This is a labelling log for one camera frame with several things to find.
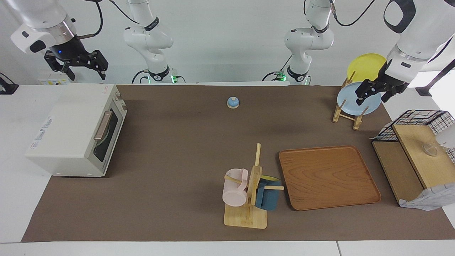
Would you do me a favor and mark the black base cable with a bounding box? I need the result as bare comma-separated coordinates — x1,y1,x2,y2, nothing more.
262,55,293,81
132,69,150,84

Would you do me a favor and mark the wooden plate rack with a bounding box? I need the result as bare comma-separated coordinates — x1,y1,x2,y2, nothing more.
332,71,369,130

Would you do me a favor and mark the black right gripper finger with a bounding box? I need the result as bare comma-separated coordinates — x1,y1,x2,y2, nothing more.
87,50,109,79
44,51,76,81

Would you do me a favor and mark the glass oven door with handle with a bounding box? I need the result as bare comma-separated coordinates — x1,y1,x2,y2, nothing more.
92,106,125,174

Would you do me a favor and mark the yellow plate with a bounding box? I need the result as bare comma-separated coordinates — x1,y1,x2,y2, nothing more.
347,53,387,84

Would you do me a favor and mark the black left base cable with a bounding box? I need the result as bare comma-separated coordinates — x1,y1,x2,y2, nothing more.
262,55,293,81

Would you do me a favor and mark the white checked cloth liner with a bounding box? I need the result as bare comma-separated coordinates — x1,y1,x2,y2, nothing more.
399,183,455,211

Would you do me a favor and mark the wooden mug tree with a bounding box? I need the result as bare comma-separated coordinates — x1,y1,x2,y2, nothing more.
224,143,285,229

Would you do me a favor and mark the clear glass knob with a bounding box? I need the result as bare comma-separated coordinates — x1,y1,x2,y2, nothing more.
422,142,438,157

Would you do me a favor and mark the black clamp mount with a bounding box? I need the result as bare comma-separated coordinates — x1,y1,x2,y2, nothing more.
0,73,19,95

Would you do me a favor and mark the wooden box panel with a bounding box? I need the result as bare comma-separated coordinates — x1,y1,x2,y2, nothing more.
372,141,425,205

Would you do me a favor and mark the brown table mat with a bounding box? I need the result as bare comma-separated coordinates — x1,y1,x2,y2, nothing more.
21,85,455,242

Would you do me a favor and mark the dark blue mug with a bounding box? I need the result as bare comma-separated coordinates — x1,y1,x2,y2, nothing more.
255,175,282,211

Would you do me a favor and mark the white box with yellow labels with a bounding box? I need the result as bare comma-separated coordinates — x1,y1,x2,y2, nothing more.
37,69,70,85

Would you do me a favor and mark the black stand leg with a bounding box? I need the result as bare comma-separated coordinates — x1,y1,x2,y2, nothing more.
416,59,455,97

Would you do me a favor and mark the brown wooden tray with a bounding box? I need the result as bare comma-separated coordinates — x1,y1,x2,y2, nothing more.
278,145,381,211

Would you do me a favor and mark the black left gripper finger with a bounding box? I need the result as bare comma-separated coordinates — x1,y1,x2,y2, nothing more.
381,89,400,103
355,79,380,106

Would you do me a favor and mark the light blue plate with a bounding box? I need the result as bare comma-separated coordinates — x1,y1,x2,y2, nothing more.
337,82,384,116

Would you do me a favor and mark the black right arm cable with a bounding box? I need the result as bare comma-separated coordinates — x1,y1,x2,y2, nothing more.
76,0,140,39

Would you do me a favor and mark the black wire basket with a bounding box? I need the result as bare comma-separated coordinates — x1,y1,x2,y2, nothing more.
371,110,455,164

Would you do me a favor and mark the white toaster oven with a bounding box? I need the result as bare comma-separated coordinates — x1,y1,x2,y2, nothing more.
25,84,128,177

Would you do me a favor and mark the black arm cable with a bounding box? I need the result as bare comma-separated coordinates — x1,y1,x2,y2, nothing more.
329,0,376,27
76,0,140,39

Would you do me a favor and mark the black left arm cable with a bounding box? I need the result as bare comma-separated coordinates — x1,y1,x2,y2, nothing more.
329,0,376,27

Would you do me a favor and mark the black right base cable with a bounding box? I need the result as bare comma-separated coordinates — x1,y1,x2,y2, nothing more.
132,69,150,84

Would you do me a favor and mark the pink mug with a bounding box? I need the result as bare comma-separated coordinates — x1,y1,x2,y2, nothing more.
223,169,248,207

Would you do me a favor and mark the wooden lid with glass knob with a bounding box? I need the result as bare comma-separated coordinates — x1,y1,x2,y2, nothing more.
392,124,455,190

